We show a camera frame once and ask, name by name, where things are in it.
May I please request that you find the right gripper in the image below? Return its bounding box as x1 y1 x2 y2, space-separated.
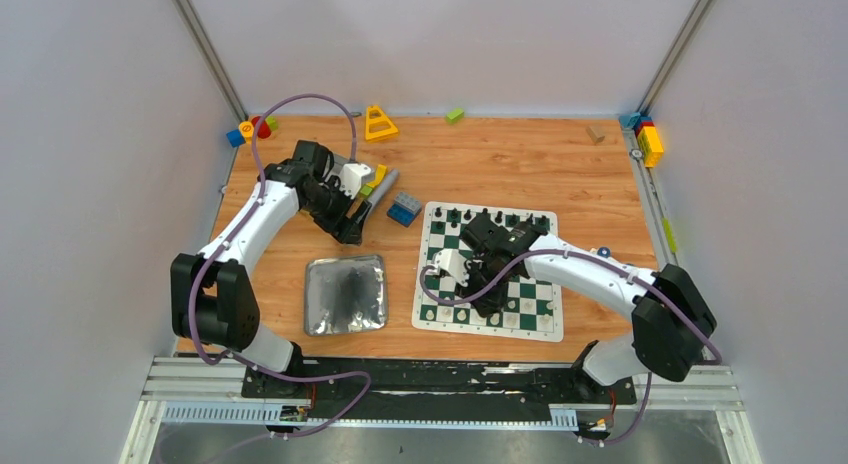
454 256 514 318

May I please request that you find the green white chess board mat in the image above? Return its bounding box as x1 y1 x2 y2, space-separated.
411 201 564 342

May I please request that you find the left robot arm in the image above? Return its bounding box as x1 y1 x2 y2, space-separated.
170 140 374 397

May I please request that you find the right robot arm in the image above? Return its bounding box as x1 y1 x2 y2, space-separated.
457 215 717 402

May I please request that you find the grey toy microphone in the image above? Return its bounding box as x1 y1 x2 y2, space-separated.
365 169 400 211

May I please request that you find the grey and blue brick stack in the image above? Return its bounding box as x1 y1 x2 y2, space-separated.
387 192 422 227

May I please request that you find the silver tin lid tray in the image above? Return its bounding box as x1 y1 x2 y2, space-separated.
303 254 388 337

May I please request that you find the yellow triangle toy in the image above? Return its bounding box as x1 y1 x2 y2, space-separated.
365 105 399 142

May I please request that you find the coloured blocks cluster left corner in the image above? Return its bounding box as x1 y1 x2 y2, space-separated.
225 116 279 148

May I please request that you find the green block at back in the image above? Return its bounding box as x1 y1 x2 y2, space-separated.
444 107 465 125

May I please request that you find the brown wooden block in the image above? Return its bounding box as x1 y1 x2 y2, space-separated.
586 126 606 144

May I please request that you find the coloured brick stack right corner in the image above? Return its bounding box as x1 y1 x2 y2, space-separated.
618 113 665 168

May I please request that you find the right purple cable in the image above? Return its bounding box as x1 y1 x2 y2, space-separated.
419 248 723 447

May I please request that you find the purple cable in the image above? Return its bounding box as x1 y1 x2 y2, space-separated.
187 93 374 442
419 248 723 447

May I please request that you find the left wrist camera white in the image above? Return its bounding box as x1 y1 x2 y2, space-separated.
339 162 375 199

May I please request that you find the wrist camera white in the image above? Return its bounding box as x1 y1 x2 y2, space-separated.
431 248 470 287
339 162 375 199

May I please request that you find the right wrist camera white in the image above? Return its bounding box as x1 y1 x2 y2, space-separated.
431 248 470 287

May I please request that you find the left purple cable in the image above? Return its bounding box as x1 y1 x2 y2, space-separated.
187 93 374 442

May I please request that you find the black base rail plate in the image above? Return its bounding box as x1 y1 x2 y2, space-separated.
241 357 637 422

